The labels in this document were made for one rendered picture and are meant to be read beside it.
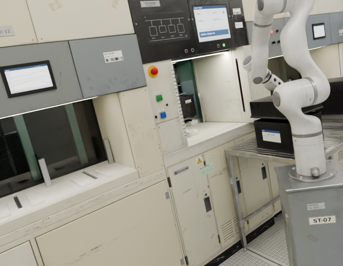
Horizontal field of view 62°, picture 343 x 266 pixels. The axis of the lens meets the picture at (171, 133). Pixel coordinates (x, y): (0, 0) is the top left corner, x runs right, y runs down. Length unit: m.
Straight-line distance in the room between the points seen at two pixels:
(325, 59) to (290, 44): 2.11
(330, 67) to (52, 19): 2.69
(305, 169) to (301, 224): 0.23
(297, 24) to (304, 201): 0.72
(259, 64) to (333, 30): 1.70
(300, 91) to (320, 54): 2.16
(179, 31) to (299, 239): 1.25
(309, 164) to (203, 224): 0.87
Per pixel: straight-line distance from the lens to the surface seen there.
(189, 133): 2.00
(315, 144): 1.33
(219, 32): 1.98
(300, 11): 1.34
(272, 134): 1.76
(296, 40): 1.29
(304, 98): 1.27
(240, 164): 2.09
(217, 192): 1.97
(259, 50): 1.56
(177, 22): 1.78
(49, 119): 1.86
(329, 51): 3.36
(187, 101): 2.40
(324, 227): 1.40
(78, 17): 1.51
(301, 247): 1.43
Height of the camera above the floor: 1.31
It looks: 11 degrees down
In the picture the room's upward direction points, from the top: 12 degrees counter-clockwise
